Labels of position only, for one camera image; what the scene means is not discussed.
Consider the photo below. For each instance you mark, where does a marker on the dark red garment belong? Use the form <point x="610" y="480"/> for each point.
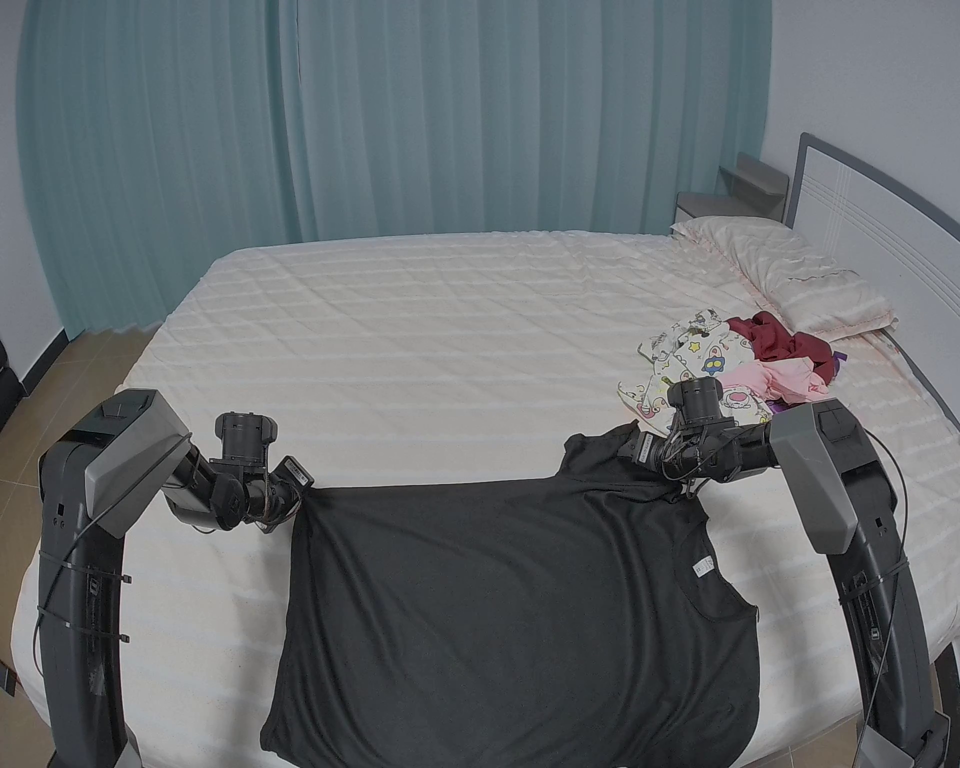
<point x="780" y="341"/>

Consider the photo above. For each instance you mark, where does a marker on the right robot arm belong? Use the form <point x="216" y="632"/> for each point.
<point x="825" y="465"/>

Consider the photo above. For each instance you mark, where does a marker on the white printed pyjama garment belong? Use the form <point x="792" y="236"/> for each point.
<point x="690" y="367"/>

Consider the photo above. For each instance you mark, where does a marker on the blue-green curtain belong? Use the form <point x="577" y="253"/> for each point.
<point x="375" y="112"/>

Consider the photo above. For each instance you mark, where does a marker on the grey bedside table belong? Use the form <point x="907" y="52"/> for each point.
<point x="735" y="199"/>

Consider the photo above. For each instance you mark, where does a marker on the black T-shirt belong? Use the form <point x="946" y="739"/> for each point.
<point x="510" y="615"/>

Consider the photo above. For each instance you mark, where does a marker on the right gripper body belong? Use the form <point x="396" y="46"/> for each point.
<point x="656" y="454"/>

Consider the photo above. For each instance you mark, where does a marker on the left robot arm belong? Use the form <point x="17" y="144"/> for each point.
<point x="112" y="450"/>

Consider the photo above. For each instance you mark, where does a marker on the cream pillow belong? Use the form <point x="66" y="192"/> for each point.
<point x="787" y="277"/>

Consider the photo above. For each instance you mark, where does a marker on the pink garment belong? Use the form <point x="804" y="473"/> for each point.
<point x="780" y="379"/>

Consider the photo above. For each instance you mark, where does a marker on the purple garment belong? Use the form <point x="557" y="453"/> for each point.
<point x="838" y="364"/>

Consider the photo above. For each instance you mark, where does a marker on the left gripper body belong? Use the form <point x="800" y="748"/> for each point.
<point x="281" y="499"/>

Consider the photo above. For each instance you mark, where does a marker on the bed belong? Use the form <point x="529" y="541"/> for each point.
<point x="450" y="337"/>

